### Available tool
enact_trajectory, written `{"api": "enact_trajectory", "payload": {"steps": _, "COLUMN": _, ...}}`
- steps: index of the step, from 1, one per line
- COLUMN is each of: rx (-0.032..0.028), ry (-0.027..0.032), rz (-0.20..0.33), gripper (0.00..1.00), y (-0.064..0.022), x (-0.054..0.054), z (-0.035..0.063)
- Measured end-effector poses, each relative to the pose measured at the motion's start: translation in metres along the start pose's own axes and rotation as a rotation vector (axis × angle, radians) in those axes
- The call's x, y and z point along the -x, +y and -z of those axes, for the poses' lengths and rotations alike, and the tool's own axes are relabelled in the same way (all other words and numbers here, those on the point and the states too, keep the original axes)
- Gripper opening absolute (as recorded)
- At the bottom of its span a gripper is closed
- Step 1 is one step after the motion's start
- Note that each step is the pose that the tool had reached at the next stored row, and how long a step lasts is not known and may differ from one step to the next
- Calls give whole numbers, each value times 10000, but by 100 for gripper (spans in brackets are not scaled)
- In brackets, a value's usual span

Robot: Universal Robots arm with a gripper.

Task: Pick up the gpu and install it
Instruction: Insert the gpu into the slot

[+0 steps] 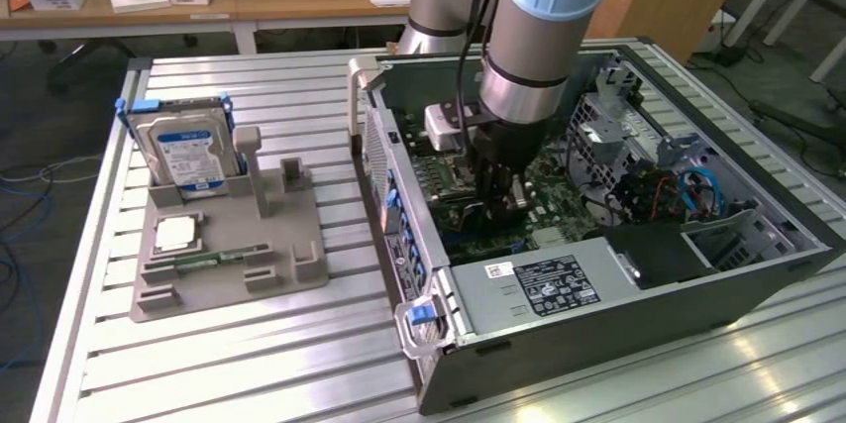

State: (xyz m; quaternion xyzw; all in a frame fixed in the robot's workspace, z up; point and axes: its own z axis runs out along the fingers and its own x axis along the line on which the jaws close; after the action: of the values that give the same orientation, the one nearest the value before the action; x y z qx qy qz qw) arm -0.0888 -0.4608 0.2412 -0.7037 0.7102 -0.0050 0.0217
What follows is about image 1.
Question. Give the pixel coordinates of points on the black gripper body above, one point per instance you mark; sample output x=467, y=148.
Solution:
x=506, y=143

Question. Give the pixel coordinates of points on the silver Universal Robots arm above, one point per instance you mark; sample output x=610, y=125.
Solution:
x=542, y=22

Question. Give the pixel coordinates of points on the green motherboard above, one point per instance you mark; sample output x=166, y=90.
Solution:
x=555, y=180

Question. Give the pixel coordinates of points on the silver metal drive cage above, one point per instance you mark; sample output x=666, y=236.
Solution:
x=614, y=145

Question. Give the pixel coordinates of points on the grey power supply unit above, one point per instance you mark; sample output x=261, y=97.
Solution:
x=489, y=294

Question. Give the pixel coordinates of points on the black open PC case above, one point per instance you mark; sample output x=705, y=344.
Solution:
x=595, y=344

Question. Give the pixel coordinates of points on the silver disk bay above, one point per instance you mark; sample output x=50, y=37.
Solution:
x=748, y=235

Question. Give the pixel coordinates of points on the white floor power box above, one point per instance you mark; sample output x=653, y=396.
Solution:
x=721, y=31

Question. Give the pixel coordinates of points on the green RAM stick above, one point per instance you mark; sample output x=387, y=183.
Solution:
x=211, y=259

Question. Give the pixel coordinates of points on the black stand foot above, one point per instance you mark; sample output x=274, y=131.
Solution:
x=806, y=121

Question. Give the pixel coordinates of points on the grey plastic parts rack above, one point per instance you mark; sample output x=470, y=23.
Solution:
x=218, y=294

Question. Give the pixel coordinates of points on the silver CPU chip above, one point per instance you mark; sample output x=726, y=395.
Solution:
x=178, y=234

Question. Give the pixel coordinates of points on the black office chair base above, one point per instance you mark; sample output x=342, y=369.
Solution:
x=59, y=71

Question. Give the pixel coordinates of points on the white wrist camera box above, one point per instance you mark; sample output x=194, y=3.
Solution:
x=443, y=128

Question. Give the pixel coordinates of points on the hard disk with blue bracket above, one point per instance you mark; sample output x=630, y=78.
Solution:
x=179, y=155

